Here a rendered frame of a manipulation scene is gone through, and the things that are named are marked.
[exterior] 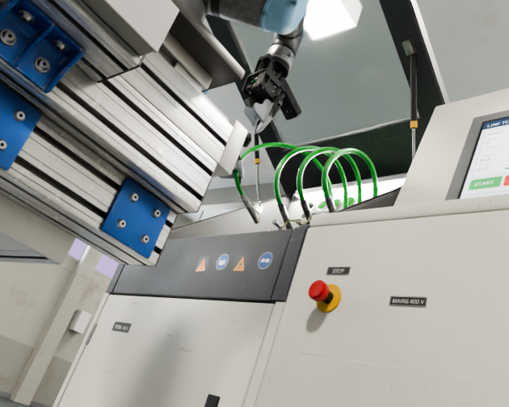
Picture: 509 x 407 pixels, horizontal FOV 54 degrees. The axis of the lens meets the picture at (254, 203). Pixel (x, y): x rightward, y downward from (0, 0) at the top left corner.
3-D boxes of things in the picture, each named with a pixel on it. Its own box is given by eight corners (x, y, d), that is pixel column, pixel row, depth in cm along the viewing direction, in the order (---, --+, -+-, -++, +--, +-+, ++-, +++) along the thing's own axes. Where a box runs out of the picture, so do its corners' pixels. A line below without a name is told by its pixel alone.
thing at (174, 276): (111, 292, 141) (134, 242, 148) (124, 299, 143) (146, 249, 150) (269, 300, 97) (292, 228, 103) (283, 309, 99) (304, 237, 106)
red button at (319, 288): (300, 302, 86) (307, 274, 88) (313, 312, 88) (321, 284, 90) (323, 304, 82) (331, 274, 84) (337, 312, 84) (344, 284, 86)
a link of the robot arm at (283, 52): (279, 68, 141) (301, 59, 135) (275, 81, 139) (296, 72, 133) (262, 50, 137) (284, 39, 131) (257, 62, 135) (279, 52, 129)
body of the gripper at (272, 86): (239, 93, 129) (254, 58, 134) (261, 113, 134) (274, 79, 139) (260, 85, 123) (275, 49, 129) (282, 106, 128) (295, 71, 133)
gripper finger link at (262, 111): (243, 122, 123) (254, 93, 127) (258, 136, 127) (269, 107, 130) (251, 119, 121) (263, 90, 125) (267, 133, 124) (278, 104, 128)
